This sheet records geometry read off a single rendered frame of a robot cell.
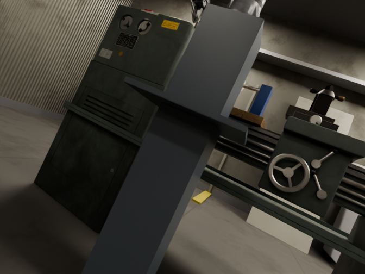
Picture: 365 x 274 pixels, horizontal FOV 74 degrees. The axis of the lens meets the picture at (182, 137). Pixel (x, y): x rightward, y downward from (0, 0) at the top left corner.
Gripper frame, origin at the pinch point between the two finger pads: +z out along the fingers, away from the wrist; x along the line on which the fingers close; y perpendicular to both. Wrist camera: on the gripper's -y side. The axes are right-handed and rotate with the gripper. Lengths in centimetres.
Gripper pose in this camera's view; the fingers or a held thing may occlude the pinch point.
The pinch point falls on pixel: (194, 21)
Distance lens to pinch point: 163.2
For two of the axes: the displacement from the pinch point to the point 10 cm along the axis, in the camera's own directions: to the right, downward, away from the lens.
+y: -3.7, -1.9, -9.1
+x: 8.3, 3.8, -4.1
